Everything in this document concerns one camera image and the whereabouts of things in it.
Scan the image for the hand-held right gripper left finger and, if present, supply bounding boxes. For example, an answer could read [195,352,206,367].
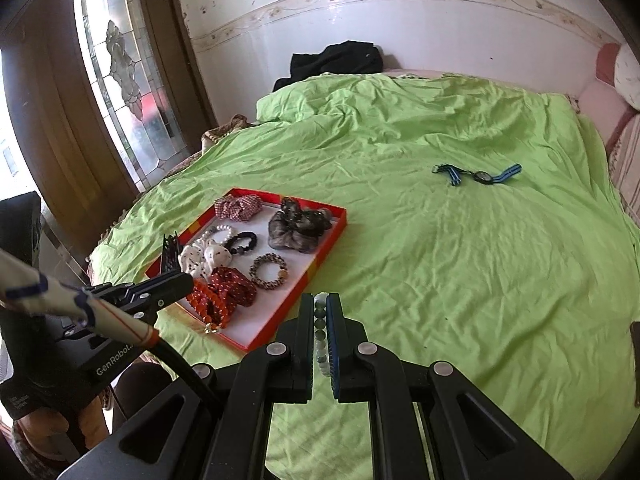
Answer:
[57,292,317,480]

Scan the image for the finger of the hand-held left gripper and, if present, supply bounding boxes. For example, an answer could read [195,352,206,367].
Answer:
[82,270,196,298]
[106,289,192,324]

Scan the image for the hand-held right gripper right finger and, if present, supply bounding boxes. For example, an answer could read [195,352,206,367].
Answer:
[325,292,576,480]

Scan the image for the pale green bead bracelet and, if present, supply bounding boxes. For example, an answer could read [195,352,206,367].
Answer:
[312,291,333,381]

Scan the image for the black hair clip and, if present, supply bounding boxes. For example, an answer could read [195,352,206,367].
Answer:
[159,232,182,277]

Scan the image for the red rimmed white tray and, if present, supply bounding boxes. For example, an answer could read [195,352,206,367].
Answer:
[145,187,348,352]

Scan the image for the red bead bracelet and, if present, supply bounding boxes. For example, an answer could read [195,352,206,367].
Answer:
[186,277,235,333]

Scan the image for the white dotted scrunchie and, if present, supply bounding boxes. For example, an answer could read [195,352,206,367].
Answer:
[178,239,233,279]

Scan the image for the brown white beaded bracelet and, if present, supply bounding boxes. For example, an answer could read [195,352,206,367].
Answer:
[248,253,289,292]

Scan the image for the red dotted scrunchie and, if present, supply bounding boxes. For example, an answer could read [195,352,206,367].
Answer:
[207,266,258,308]

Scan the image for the person's left forearm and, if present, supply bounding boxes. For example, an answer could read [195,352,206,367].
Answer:
[0,420,76,480]

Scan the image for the person's left hand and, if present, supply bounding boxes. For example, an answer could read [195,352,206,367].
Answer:
[15,400,113,456]

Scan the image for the dark brown cloth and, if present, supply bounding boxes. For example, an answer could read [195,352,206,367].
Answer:
[112,362,176,431]

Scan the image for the grey sheer scrunchie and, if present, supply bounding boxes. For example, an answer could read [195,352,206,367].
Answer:
[267,196,333,253]

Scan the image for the red plaid scrunchie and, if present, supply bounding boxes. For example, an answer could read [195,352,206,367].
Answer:
[214,195,263,222]

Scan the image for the green blanket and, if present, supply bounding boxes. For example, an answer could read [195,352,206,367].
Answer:
[87,72,640,480]

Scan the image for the dark furniture piece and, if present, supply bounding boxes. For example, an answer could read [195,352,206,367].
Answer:
[0,192,43,286]

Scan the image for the wooden door with glass pane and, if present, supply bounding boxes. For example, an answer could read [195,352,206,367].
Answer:
[0,0,218,281]

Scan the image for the black cloth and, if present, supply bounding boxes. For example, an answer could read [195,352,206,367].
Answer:
[272,40,385,93]

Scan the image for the white floral pillow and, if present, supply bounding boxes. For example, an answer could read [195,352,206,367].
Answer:
[612,42,640,112]

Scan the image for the white taped black cable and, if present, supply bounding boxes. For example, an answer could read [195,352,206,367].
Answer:
[0,246,223,411]

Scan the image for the white pearl bracelet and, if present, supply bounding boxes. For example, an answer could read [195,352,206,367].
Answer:
[197,225,238,248]

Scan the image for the black hair tie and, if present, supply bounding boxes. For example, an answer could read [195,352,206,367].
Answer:
[221,231,258,256]

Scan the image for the blue strap wristwatch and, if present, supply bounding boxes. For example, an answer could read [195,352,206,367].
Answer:
[432,162,523,187]

